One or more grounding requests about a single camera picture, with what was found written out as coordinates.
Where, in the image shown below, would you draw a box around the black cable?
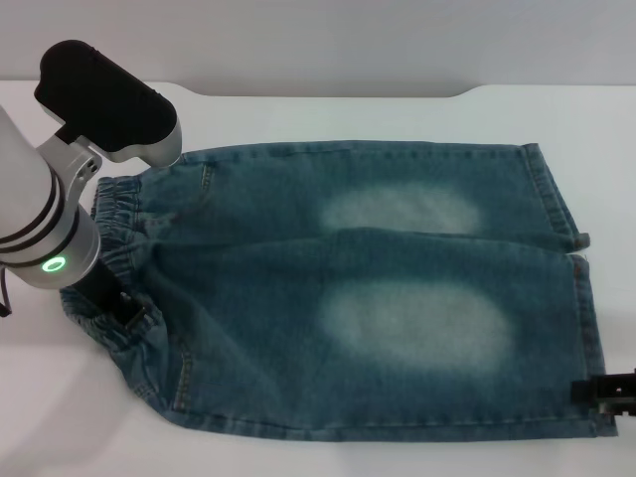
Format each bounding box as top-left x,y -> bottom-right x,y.
0,266 -> 14,319

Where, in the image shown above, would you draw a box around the blue denim shorts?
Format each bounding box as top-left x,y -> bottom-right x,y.
59,141 -> 620,441

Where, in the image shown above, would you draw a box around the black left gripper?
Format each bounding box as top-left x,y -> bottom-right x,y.
74,257 -> 151,333

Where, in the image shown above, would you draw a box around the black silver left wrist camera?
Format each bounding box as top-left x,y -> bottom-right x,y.
33,39 -> 183,168

